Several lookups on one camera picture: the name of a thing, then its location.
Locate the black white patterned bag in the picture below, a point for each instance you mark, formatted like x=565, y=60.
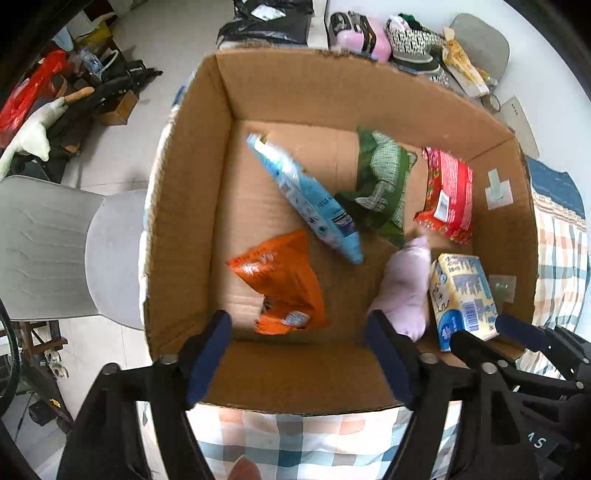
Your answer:
x=416, y=49

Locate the red plastic bag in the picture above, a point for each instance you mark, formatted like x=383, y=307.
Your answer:
x=25, y=94

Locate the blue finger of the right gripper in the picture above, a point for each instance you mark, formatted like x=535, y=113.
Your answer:
x=473, y=351
x=528, y=336

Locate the blue blanket under quilt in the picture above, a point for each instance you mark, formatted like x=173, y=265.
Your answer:
x=558, y=186

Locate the white board against wall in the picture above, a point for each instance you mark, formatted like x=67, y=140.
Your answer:
x=513, y=115

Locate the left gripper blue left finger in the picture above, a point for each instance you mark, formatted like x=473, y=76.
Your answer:
x=200, y=356

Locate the orange snack bag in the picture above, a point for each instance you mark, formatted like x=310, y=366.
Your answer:
x=279, y=270

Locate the long blue snack packet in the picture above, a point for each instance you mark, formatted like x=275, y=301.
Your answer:
x=326, y=217

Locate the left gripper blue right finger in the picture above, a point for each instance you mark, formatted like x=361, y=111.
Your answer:
x=398, y=358

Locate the green snack bag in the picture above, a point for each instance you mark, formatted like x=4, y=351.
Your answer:
x=378, y=202

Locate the pink cloth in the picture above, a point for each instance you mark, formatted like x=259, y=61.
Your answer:
x=402, y=296

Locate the white goose plush toy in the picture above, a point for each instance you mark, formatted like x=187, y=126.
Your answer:
x=31, y=138

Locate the light grey plastic chair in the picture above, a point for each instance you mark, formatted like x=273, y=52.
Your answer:
x=69, y=253

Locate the yellow blue milk carton box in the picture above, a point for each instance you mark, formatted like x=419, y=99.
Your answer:
x=461, y=298

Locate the grey fabric chair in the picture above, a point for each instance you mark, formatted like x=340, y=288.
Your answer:
x=487, y=48

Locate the person's left hand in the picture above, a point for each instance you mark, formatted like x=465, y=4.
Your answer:
x=244, y=469

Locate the plaid checkered quilt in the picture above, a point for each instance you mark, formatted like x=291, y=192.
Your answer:
x=349, y=446

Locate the black plastic bag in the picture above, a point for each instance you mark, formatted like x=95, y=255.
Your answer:
x=276, y=22

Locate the open cardboard box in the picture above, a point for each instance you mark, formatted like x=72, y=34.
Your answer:
x=210, y=199

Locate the red snack bag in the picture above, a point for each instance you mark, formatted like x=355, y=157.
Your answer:
x=448, y=208

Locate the yellow white snack bag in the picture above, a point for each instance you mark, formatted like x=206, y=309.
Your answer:
x=459, y=64

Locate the tape roll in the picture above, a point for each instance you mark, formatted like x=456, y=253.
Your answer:
x=491, y=103

